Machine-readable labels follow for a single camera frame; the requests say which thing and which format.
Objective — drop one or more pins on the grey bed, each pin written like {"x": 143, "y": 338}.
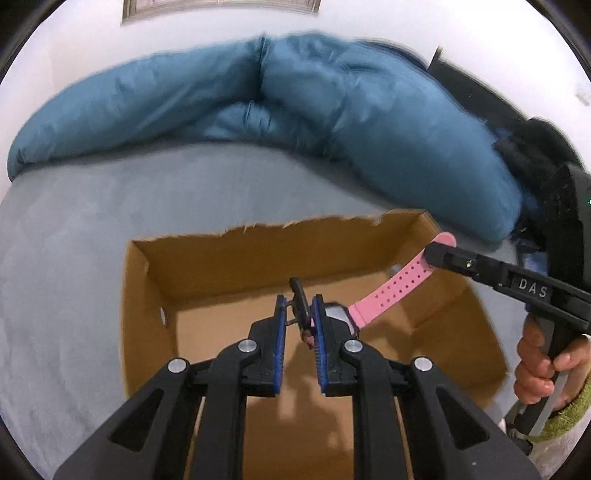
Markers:
{"x": 69, "y": 277}

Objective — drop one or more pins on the blue duvet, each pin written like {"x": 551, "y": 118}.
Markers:
{"x": 369, "y": 115}

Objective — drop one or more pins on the dark blue pillow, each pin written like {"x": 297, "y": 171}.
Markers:
{"x": 392, "y": 48}

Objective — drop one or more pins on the brown cardboard box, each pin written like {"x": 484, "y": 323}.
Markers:
{"x": 221, "y": 272}

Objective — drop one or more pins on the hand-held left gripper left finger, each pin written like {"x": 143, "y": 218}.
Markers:
{"x": 280, "y": 346}

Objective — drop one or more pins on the blue patterned cloth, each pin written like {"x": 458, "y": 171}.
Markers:
{"x": 533, "y": 263}

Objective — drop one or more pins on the person's right hand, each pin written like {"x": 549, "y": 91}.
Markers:
{"x": 531, "y": 369}

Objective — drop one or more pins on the black garment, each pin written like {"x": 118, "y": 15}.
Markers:
{"x": 535, "y": 147}

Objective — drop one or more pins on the black headboard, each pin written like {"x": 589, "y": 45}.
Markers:
{"x": 471, "y": 87}

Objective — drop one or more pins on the floral window with metal frame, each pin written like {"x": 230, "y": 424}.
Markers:
{"x": 221, "y": 9}

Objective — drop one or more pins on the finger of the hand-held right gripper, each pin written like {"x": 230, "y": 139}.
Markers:
{"x": 455, "y": 261}

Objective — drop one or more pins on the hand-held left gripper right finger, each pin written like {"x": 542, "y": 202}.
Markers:
{"x": 318, "y": 346}

